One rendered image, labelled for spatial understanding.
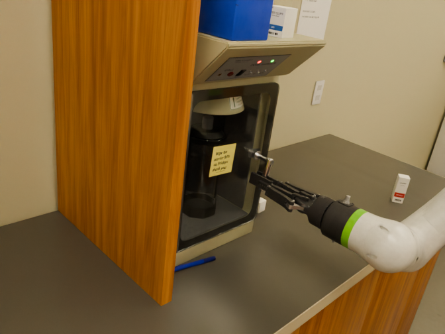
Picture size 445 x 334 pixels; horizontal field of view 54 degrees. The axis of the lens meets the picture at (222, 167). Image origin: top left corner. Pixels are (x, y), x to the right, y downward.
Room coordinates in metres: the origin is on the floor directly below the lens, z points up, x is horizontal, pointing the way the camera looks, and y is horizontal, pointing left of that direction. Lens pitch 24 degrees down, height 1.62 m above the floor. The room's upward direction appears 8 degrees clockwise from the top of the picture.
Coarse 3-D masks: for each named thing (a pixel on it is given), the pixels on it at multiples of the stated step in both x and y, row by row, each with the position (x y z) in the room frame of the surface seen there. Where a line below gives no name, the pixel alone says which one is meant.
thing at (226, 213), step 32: (224, 96) 0.95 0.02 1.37; (256, 96) 1.03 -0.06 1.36; (192, 128) 0.89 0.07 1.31; (224, 128) 0.96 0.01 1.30; (256, 128) 1.04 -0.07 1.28; (192, 160) 0.89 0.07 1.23; (256, 160) 1.06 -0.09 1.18; (192, 192) 0.90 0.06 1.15; (224, 192) 0.98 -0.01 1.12; (256, 192) 1.08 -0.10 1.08; (192, 224) 0.91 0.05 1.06; (224, 224) 1.00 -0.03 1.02
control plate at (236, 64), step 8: (248, 56) 0.87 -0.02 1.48; (256, 56) 0.89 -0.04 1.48; (264, 56) 0.91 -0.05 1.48; (272, 56) 0.93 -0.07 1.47; (280, 56) 0.95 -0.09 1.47; (288, 56) 0.97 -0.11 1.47; (224, 64) 0.85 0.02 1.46; (232, 64) 0.87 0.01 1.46; (240, 64) 0.88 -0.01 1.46; (248, 64) 0.90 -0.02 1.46; (256, 64) 0.93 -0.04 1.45; (264, 64) 0.95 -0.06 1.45; (272, 64) 0.97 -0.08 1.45; (216, 72) 0.86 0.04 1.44; (224, 72) 0.88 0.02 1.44; (248, 72) 0.94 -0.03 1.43; (256, 72) 0.97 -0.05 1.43; (264, 72) 0.99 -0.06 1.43; (208, 80) 0.88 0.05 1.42; (216, 80) 0.90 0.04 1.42
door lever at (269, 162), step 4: (256, 152) 1.05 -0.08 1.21; (260, 152) 1.06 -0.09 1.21; (256, 156) 1.05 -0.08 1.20; (260, 156) 1.05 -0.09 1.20; (264, 156) 1.04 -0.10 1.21; (264, 160) 1.03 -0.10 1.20; (268, 160) 1.02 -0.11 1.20; (272, 160) 1.02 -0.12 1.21; (268, 164) 1.02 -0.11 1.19; (272, 164) 1.02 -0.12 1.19; (264, 168) 1.02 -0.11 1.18; (268, 168) 1.02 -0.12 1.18; (264, 172) 1.02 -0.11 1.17; (268, 172) 1.02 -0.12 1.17; (264, 176) 1.02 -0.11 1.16; (268, 176) 1.02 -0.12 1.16
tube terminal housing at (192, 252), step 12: (276, 0) 1.06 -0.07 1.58; (288, 0) 1.09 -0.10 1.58; (204, 84) 0.92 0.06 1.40; (216, 84) 0.94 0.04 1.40; (228, 84) 0.97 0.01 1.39; (240, 84) 1.00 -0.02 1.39; (240, 228) 1.07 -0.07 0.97; (216, 240) 1.00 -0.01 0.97; (228, 240) 1.03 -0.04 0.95; (180, 252) 0.90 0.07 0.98; (192, 252) 0.93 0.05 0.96; (204, 252) 0.97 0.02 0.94
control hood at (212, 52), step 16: (208, 48) 0.83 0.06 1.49; (224, 48) 0.80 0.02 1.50; (240, 48) 0.82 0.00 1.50; (256, 48) 0.86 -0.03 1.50; (272, 48) 0.89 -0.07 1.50; (288, 48) 0.94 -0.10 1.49; (304, 48) 0.98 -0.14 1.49; (320, 48) 1.03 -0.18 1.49; (208, 64) 0.82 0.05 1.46; (288, 64) 1.02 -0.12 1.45; (224, 80) 0.92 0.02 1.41
